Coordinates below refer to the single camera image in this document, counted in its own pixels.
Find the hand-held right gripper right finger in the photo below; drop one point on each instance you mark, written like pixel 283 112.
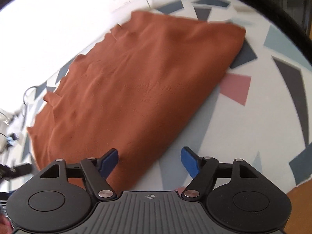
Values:
pixel 190 161

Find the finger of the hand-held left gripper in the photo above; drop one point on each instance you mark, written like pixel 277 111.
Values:
pixel 20 169

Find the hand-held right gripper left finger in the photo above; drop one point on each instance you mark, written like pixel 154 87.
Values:
pixel 109 162

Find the rust brown garment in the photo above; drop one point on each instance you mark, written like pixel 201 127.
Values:
pixel 146 78

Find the blue-grey small device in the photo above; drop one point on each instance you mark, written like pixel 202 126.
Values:
pixel 13 140

